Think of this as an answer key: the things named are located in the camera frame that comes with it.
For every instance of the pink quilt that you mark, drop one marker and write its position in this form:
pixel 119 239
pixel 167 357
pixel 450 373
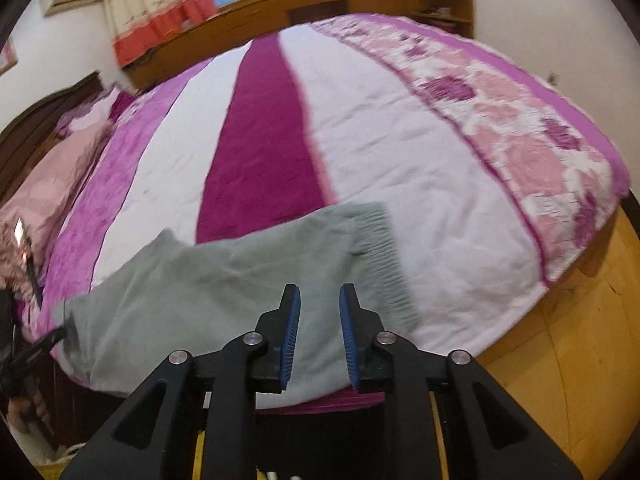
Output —
pixel 55 185

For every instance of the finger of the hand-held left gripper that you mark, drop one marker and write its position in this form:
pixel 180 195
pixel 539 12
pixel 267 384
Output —
pixel 34 280
pixel 47 342

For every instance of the dark wooden headboard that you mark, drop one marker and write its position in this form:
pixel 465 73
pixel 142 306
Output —
pixel 30 120

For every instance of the purple ruffled pillow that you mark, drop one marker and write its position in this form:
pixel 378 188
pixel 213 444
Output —
pixel 95 110

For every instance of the floral curtain with red hem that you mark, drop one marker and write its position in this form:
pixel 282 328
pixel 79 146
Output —
pixel 150 5

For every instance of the gray pants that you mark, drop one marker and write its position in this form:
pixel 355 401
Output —
pixel 200 300

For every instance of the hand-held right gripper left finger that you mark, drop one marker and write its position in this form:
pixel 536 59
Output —
pixel 291 340

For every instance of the framed wall picture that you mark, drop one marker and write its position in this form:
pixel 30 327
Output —
pixel 7 59

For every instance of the purple white striped blanket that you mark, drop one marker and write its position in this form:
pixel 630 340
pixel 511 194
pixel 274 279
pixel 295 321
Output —
pixel 400 160

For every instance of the brown wooden cabinet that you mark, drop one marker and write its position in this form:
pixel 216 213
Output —
pixel 310 10

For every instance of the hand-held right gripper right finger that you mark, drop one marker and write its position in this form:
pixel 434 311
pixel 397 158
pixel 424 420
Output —
pixel 349 340

